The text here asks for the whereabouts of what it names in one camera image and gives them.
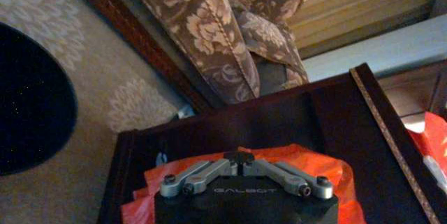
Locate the orange patterned plastic bag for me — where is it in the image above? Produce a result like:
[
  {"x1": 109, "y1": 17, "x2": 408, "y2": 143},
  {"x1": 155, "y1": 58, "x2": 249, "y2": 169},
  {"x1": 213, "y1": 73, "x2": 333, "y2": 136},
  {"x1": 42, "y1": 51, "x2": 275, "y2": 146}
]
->
[{"x1": 408, "y1": 111, "x2": 447, "y2": 193}]

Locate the yellow wooden blind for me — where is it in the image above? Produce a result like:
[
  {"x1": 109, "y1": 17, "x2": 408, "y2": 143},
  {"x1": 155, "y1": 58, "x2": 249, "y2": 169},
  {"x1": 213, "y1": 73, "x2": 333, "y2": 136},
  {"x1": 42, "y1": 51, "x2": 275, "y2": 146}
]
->
[{"x1": 289, "y1": 0, "x2": 445, "y2": 50}]

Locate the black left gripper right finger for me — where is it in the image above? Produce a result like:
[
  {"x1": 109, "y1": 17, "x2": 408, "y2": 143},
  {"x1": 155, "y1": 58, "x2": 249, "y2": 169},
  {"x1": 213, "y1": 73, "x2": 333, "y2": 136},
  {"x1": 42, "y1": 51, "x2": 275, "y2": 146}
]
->
[{"x1": 239, "y1": 151, "x2": 334, "y2": 200}]

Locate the orange plastic garbage bag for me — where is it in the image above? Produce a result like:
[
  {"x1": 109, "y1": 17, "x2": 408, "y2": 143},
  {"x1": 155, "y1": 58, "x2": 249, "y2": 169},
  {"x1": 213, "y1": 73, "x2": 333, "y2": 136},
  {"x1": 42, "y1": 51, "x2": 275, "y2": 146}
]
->
[{"x1": 121, "y1": 143, "x2": 368, "y2": 224}]

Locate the white window sill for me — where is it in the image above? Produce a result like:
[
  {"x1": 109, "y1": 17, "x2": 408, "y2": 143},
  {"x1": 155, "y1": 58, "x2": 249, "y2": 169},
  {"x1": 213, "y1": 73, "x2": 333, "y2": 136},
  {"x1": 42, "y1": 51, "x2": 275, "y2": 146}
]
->
[{"x1": 302, "y1": 14, "x2": 447, "y2": 82}]

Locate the dark wooden door frame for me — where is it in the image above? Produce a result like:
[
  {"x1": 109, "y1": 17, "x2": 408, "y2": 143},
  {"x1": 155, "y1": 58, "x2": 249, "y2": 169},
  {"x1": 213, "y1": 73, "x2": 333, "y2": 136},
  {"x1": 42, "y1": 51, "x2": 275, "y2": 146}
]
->
[{"x1": 62, "y1": 0, "x2": 213, "y2": 113}]

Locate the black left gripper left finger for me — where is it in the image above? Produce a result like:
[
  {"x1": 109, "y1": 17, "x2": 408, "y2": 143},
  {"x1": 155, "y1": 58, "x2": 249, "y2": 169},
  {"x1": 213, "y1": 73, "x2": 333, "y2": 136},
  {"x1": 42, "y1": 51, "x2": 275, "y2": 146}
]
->
[{"x1": 159, "y1": 151, "x2": 241, "y2": 198}]

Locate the dark wooden cabinet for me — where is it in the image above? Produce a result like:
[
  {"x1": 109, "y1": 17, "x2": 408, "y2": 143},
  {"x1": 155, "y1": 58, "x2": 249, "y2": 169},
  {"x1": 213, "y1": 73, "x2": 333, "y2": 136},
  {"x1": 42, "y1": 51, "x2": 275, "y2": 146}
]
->
[{"x1": 98, "y1": 62, "x2": 447, "y2": 224}]

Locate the floral brown curtain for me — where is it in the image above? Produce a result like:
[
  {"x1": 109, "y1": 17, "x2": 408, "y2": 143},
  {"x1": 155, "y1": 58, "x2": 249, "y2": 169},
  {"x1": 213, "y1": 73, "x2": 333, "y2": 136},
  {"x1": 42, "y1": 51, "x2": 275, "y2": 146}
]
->
[{"x1": 122, "y1": 0, "x2": 328, "y2": 105}]

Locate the dark round object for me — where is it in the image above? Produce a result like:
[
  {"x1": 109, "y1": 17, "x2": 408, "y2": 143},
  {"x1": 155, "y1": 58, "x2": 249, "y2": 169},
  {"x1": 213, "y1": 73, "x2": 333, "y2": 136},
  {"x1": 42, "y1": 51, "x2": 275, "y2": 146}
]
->
[{"x1": 0, "y1": 21, "x2": 79, "y2": 176}]

